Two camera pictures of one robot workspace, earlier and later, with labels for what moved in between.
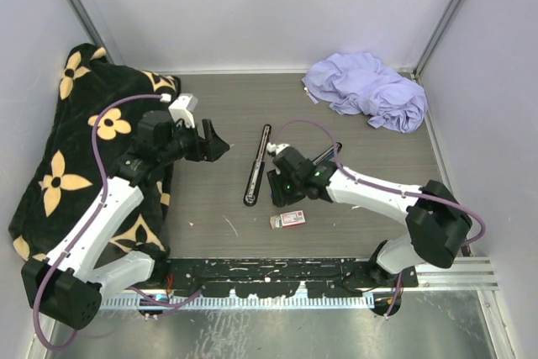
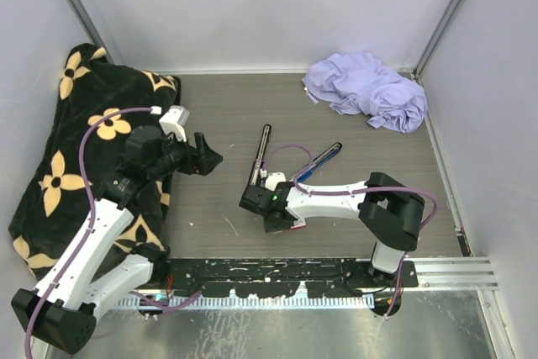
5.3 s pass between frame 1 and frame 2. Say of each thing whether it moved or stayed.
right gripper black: moved
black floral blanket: stayed
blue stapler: stayed
